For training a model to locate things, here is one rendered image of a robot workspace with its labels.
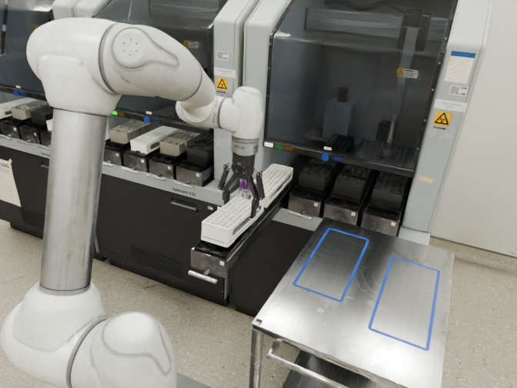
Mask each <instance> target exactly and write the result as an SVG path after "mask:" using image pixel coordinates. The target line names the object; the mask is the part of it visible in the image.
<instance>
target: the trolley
mask: <svg viewBox="0 0 517 388"><path fill-rule="evenodd" d="M454 258H455V254H454V253H451V252H448V251H445V250H442V249H437V248H435V247H431V246H427V245H423V244H421V243H417V242H413V241H409V240H407V239H402V238H399V237H396V236H390V235H388V234H384V233H382V232H377V231H374V230H370V229H366V228H363V227H360V226H355V225H352V224H349V223H346V222H341V221H338V220H335V219H330V218H327V217H324V219H323V220H322V221H321V223H320V224H319V226H318V227H317V229H316V230H315V231H314V233H313V234H312V236H311V237H310V239H309V240H308V242H307V243H306V244H305V246H304V247H303V249H302V251H301V252H300V253H299V255H298V256H297V258H296V259H295V261H294V262H293V264H292V265H291V266H290V268H289V269H288V271H287V272H286V274H285V275H284V276H283V278H282V280H281V281H280V282H279V284H278V285H277V286H276V288H275V290H274V291H273V292H272V294H271V296H270V297H269V298H268V300H267V301H266V303H265V304H264V306H263V307H262V308H261V310H260V311H259V313H258V315H257V316H256V317H255V318H254V320H253V321H252V323H251V329H252V344H251V358H250V372H249V385H248V388H259V387H260V376H261V366H262V346H263V336H264V335H266V336H269V337H271V338H273V339H276V340H278V341H281V342H283V343H286V344H288V345H290V346H294V347H295V348H297V349H300V352H299V354H298V356H297V358H296V360H295V362H294V363H292V362H289V361H288V360H284V359H283V358H281V357H278V356H276V355H274V353H275V351H276V350H277V349H278V347H279V343H278V342H276V341H274V342H273V344H272V346H271V348H270V350H269V352H268V354H267V356H266V359H269V360H271V361H273V362H276V363H278V364H280V365H283V366H285V367H288V368H289V369H291V370H290V372H289V374H288V376H287V378H286V380H285V382H284V384H283V386H282V388H442V379H443V370H444V362H445V347H446V339H447V330H448V322H449V307H450V299H451V291H452V275H453V266H454Z"/></svg>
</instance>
